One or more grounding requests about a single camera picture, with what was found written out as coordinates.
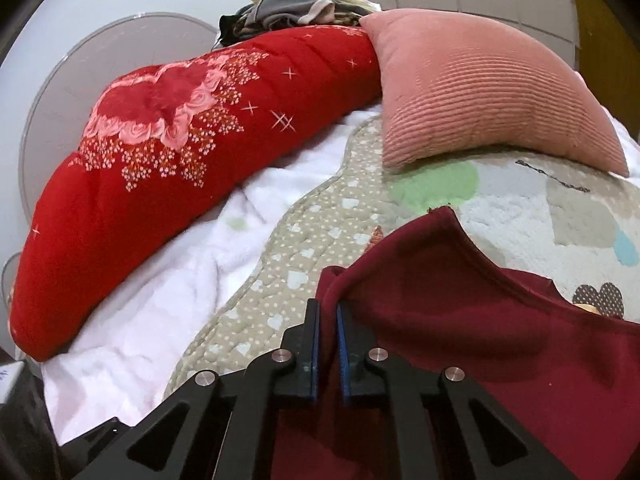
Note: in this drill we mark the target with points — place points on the white fluffy blanket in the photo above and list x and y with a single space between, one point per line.
175 285

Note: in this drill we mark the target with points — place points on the maroon knit sweater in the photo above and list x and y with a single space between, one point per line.
450 310

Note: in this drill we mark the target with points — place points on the grey rounded headboard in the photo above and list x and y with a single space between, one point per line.
75 70

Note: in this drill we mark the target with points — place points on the dark bedside object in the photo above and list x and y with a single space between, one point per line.
25 425

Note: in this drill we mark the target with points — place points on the patterned quilted bedspread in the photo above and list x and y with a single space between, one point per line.
500 210

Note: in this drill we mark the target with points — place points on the wooden door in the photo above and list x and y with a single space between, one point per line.
600 35

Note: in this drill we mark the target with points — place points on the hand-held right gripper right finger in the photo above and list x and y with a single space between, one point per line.
343 360

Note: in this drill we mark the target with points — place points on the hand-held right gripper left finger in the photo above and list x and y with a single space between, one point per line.
313 360

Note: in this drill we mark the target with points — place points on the pile of mixed clothes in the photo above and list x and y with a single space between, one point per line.
300 10

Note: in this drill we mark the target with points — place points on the red floral quilt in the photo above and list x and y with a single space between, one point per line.
150 185

